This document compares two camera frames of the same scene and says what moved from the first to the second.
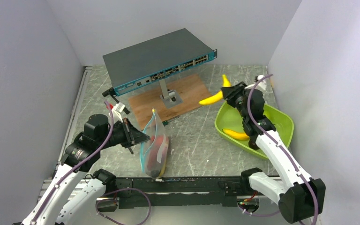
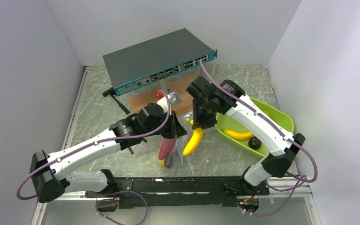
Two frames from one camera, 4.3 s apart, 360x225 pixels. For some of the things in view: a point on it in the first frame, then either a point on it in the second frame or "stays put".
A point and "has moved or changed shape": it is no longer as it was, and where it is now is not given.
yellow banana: x=218 y=96 has moved or changed shape
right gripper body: x=236 y=98 to x=203 y=115
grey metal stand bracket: x=169 y=97 stays put
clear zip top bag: x=153 y=153 to x=171 y=151
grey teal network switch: x=128 y=66 stays put
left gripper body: x=122 y=134 to x=169 y=131
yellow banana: x=239 y=135 stays put
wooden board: x=192 y=90 stays put
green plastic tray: x=229 y=117 stays put
